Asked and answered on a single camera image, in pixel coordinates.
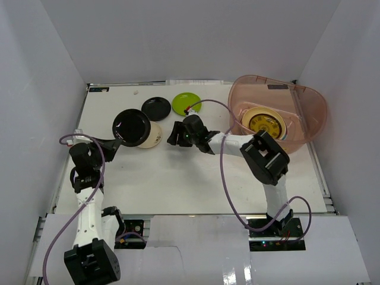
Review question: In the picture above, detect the cream plate with black patch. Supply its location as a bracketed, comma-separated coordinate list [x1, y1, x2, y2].
[138, 122, 163, 149]

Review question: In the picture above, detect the yellow patterned brown-rimmed plate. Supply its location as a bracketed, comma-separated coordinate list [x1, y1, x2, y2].
[248, 114, 283, 139]

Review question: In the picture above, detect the pale orange plate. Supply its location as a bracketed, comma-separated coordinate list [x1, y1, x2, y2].
[240, 106, 288, 141]

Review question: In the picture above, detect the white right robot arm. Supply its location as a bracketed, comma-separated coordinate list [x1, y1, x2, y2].
[167, 115, 293, 237]

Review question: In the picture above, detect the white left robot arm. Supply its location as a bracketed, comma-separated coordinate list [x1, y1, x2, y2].
[64, 139, 125, 284]

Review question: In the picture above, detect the translucent pink plastic bin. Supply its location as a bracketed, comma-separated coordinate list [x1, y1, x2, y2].
[228, 75, 327, 154]

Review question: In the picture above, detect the lime green plate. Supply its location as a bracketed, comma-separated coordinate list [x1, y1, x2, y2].
[172, 92, 201, 116]

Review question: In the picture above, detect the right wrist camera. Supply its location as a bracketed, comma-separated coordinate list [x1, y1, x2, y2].
[184, 107, 199, 117]

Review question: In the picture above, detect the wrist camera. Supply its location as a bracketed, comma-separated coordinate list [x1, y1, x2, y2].
[65, 129, 91, 147]
[184, 107, 199, 117]

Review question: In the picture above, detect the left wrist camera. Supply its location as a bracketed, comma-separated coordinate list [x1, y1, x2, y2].
[65, 129, 91, 147]

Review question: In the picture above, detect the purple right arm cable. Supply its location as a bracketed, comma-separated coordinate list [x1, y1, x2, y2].
[184, 99, 312, 241]

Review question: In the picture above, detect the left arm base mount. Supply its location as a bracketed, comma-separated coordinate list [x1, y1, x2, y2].
[115, 219, 147, 249]

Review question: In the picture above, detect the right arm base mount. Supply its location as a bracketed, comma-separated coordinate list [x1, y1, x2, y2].
[248, 218, 306, 252]

